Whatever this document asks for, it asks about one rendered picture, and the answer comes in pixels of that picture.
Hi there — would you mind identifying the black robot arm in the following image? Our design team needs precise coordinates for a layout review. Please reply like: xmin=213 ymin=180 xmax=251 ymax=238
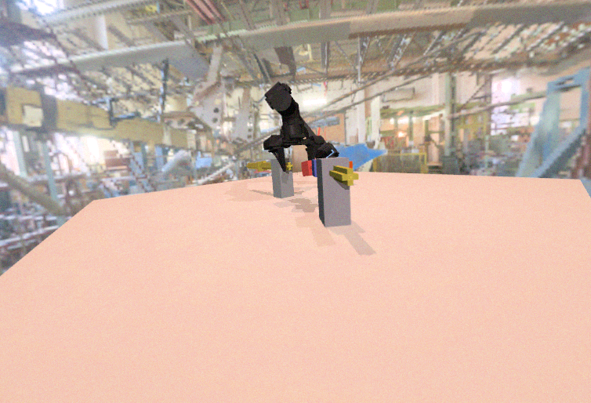
xmin=264 ymin=82 xmax=339 ymax=158

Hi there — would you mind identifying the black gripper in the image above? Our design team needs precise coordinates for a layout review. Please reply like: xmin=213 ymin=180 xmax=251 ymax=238
xmin=263 ymin=117 xmax=325 ymax=172

